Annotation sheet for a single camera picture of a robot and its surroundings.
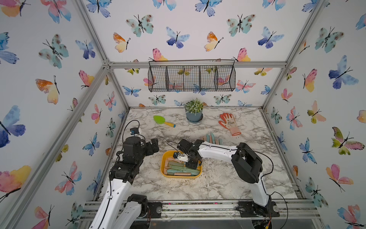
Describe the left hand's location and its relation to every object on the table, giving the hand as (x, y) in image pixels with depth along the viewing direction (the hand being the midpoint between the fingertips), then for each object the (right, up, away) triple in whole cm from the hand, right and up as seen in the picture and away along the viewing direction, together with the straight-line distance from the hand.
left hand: (150, 140), depth 76 cm
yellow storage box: (+8, -10, +11) cm, 17 cm away
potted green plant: (+24, +17, +25) cm, 38 cm away
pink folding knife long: (+40, -4, +25) cm, 47 cm away
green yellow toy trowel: (-2, +11, +38) cm, 40 cm away
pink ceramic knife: (+36, -2, +25) cm, 44 cm away
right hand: (+22, -15, +14) cm, 30 cm away
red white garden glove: (+52, +8, +32) cm, 62 cm away
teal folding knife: (+43, -4, +25) cm, 50 cm away
